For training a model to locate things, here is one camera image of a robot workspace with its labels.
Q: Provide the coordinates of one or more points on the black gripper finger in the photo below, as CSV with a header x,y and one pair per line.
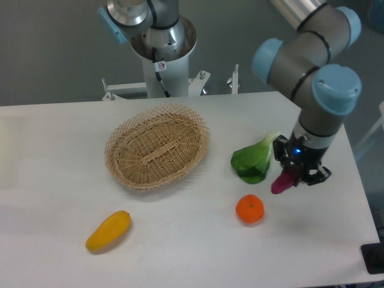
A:
x,y
321,175
281,155

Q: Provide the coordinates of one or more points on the green bok choy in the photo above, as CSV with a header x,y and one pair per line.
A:
x,y
252,162

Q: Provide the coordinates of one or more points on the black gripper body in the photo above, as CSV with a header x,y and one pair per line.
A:
x,y
303,155

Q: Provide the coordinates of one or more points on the orange tangerine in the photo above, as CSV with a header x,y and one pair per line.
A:
x,y
250,209

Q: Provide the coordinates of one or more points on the purple sweet potato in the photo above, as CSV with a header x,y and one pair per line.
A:
x,y
287,179

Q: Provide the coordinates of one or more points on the black device at table edge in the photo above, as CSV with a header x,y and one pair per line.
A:
x,y
373,257

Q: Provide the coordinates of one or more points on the yellow mango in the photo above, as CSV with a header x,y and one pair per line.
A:
x,y
109,230

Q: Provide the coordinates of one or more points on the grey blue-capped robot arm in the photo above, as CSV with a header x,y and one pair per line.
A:
x,y
301,70

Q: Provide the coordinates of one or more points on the woven wicker basket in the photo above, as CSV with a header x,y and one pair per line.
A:
x,y
157,146

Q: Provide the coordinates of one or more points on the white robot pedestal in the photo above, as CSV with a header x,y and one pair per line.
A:
x,y
164,54

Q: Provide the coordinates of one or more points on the white frame right edge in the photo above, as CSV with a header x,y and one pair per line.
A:
x,y
371,136

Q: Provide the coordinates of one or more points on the white metal base frame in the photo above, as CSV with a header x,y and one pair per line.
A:
x,y
132,88

